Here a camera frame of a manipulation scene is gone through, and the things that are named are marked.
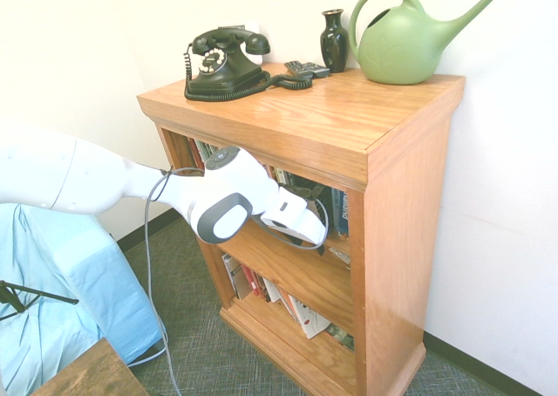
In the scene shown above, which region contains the dark fantasy rulebook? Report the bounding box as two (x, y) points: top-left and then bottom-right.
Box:
(324, 323), (357, 353)

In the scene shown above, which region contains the orange red paperback book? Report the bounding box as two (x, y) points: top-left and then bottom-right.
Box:
(251, 271), (267, 302)

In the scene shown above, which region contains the printed paper card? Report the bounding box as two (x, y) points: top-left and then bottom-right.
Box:
(329, 246), (352, 266)

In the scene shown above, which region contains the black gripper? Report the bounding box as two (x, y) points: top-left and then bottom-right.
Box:
(292, 184), (334, 258)

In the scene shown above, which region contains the wooden oak bookshelf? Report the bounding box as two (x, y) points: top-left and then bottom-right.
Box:
(136, 62), (466, 396)

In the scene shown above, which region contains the blue cover book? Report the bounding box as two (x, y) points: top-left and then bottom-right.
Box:
(330, 188), (350, 236)

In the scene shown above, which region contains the light blue cloth cover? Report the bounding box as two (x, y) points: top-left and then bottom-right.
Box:
(0, 202), (165, 396)

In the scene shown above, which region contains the light grey robot cable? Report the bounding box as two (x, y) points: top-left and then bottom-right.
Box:
(126, 167), (332, 396)

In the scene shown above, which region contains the green plastic watering can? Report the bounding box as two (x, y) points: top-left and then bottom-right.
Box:
(348, 0), (531, 86)

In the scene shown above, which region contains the red white spine book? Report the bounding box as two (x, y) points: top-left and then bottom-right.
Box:
(186, 136), (206, 170)

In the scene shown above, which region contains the black rotary telephone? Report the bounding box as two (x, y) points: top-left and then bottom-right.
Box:
(182, 26), (314, 104)

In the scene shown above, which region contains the thin grey white book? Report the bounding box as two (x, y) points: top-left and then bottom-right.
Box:
(276, 285), (300, 323)

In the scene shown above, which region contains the black camera tripod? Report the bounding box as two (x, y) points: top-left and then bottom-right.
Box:
(0, 279), (81, 323)

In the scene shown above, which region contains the dark green spine book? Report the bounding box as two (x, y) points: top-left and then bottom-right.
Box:
(195, 139), (220, 166)

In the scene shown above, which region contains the white book red mark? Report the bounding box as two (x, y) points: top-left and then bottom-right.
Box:
(287, 294), (332, 340)

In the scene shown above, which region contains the black ceramic vase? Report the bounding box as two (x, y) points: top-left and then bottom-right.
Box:
(321, 9), (349, 74)

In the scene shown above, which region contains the black remote control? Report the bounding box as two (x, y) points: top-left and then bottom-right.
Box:
(301, 61), (331, 79)
(283, 59), (315, 77)

